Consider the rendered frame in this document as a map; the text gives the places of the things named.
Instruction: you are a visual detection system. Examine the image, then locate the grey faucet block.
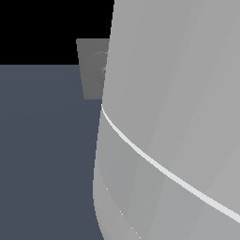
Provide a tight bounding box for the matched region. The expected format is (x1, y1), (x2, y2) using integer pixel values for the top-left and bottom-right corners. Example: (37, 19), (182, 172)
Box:
(75, 37), (111, 101)

